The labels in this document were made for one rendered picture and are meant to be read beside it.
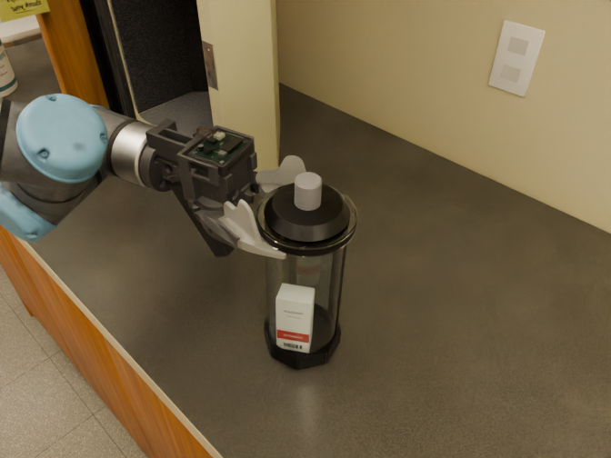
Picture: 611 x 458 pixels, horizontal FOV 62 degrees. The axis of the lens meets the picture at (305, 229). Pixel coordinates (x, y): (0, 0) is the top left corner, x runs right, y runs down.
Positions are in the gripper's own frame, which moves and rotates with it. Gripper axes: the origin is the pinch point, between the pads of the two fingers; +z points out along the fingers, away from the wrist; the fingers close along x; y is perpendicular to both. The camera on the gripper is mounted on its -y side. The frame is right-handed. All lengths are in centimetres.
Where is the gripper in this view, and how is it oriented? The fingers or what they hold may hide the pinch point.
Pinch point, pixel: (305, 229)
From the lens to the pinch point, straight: 56.1
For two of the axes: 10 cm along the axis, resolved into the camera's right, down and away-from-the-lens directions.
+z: 8.7, 3.3, -3.5
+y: 0.1, -7.4, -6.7
